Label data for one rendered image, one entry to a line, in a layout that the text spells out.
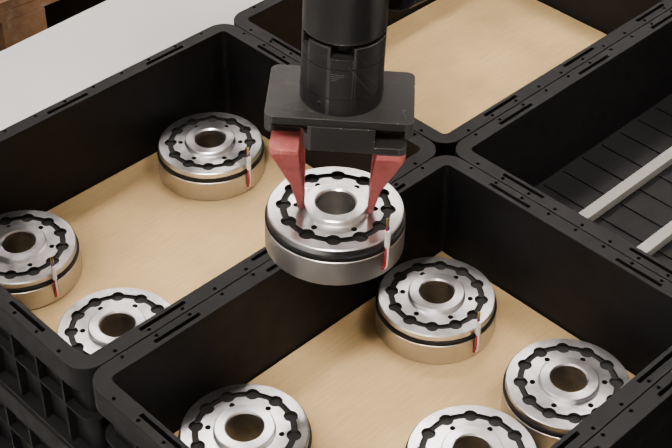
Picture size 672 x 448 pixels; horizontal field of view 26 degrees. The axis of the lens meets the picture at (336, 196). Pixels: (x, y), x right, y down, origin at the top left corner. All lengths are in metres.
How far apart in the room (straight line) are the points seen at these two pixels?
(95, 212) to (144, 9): 0.58
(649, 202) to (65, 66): 0.77
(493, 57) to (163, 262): 0.47
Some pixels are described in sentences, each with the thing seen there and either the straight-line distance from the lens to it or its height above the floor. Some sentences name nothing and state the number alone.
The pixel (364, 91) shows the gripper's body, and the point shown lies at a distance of 0.98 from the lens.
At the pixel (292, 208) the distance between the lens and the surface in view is 1.07.
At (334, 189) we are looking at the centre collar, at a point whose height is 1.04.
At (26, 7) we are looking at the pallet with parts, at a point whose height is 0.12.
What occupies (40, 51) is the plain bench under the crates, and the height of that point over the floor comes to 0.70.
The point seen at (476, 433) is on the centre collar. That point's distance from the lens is 1.14.
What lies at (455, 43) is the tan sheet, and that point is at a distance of 1.62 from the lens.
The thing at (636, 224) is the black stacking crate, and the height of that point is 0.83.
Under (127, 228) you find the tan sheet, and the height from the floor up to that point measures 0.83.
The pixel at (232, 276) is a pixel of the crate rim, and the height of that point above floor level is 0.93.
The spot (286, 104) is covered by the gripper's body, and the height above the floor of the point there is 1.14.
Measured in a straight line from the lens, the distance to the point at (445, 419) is 1.16.
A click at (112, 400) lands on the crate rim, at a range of 1.08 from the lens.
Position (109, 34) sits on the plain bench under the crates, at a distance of 1.89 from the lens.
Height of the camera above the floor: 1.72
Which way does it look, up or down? 39 degrees down
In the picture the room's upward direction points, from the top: straight up
